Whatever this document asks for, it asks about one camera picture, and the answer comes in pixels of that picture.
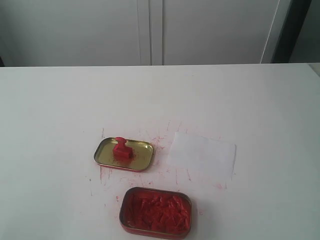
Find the red ink tin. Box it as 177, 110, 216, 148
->
119, 187, 193, 240

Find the dark vertical post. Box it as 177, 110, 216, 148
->
271, 0, 312, 64

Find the gold tin lid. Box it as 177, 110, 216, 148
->
93, 137, 154, 172

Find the red stamp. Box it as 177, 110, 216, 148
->
112, 137, 133, 159

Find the white paper sheet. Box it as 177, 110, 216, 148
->
167, 132, 236, 180

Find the white cabinet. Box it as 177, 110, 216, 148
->
0, 0, 291, 67

